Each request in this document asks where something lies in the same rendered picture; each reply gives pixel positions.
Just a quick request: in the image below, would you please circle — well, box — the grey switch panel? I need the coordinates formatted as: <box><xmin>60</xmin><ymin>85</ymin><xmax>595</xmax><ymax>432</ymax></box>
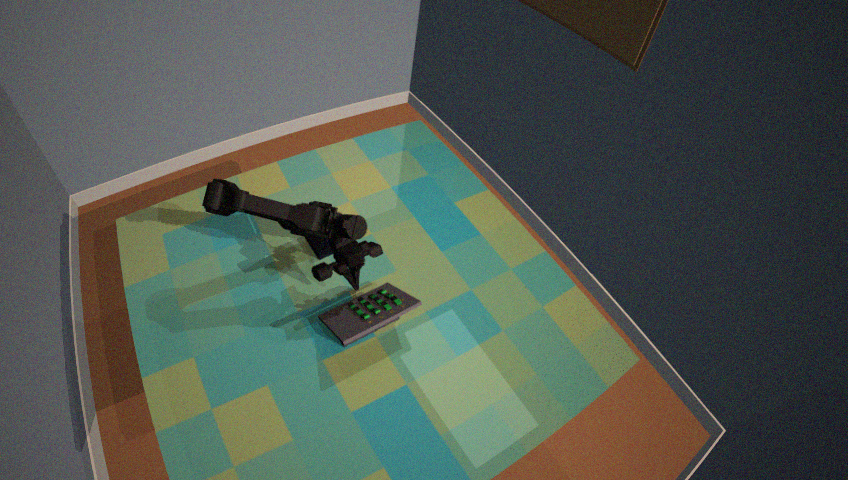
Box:
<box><xmin>318</xmin><ymin>283</ymin><xmax>422</xmax><ymax>348</ymax></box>

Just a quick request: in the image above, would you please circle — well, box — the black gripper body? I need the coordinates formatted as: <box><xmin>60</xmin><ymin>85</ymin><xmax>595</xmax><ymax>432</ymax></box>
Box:
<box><xmin>311</xmin><ymin>237</ymin><xmax>383</xmax><ymax>282</ymax></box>

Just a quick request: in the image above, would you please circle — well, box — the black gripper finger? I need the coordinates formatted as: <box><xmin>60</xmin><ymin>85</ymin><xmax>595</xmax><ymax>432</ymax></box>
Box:
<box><xmin>334</xmin><ymin>269</ymin><xmax>357</xmax><ymax>290</ymax></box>
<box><xmin>349</xmin><ymin>263</ymin><xmax>365</xmax><ymax>290</ymax></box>

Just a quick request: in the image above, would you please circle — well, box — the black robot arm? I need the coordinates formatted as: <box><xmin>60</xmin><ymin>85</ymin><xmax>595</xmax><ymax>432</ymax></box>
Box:
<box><xmin>202</xmin><ymin>179</ymin><xmax>370</xmax><ymax>268</ymax></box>

